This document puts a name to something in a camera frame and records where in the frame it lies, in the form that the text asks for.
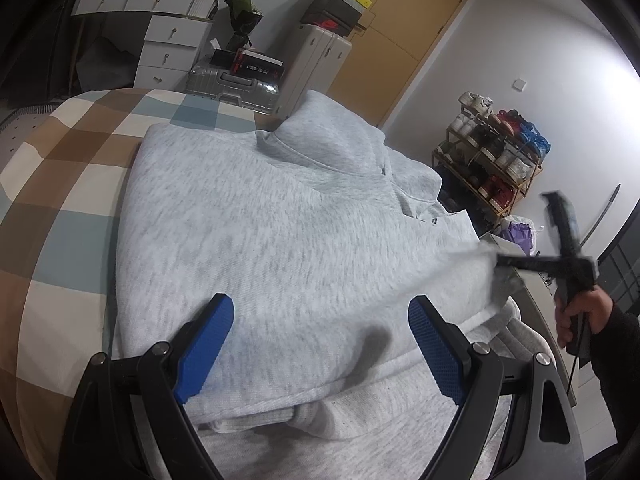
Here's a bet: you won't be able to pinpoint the black red box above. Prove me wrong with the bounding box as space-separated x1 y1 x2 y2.
231 49 284 84

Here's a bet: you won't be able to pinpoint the person's right hand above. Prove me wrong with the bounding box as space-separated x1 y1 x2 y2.
554 285 614 349

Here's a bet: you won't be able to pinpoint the silver suitcase lying flat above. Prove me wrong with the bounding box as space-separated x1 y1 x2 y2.
184 58 279 114

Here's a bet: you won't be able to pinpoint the beige upright suitcase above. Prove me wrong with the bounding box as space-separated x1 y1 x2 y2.
273 24 352 119

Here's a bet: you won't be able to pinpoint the stacked shoe boxes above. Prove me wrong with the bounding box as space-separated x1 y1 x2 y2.
299 0 372 37

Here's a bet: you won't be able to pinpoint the wall light switch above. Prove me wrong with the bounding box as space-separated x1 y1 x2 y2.
512 78 527 92

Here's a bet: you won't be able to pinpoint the wooden shoe rack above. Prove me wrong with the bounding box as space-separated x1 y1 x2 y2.
431 105 547 234

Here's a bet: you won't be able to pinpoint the purple bag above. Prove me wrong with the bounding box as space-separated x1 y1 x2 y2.
499 216 537 256

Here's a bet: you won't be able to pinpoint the light grey hoodie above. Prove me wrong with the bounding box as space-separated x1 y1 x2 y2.
115 92 548 479

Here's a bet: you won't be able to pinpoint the white drawer desk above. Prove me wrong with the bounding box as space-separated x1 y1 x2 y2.
73 0 218 91

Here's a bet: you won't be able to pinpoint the plaid bed sheet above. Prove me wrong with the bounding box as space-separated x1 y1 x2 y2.
1 89 256 479

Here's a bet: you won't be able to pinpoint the wooden door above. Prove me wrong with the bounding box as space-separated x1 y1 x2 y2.
328 0 466 127

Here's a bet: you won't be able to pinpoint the black flower bouquet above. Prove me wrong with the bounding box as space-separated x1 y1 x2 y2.
224 0 262 51

